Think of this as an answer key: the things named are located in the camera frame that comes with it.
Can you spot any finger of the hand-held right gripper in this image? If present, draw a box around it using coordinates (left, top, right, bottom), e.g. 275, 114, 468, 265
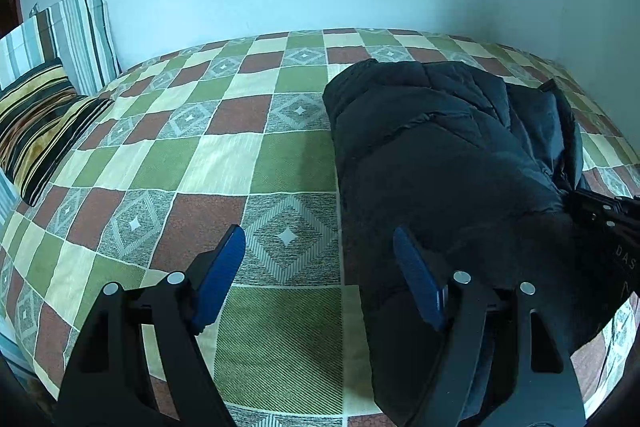
563, 188, 640, 229

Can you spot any gold black striped cushion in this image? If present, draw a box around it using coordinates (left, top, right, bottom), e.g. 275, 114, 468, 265
0, 58, 115, 208

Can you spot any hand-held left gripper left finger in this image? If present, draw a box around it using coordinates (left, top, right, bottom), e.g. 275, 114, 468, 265
55, 224, 247, 427

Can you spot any checkered patchwork bedspread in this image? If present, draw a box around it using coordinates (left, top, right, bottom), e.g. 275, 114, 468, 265
0, 27, 640, 427

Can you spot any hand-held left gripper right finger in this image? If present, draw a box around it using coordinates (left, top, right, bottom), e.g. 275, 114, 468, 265
392, 227, 586, 427

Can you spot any dark wooden door frame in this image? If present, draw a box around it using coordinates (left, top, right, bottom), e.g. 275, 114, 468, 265
0, 0, 21, 38

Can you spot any black quilted jacket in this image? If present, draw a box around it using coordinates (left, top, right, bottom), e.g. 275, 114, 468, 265
322, 59, 626, 427

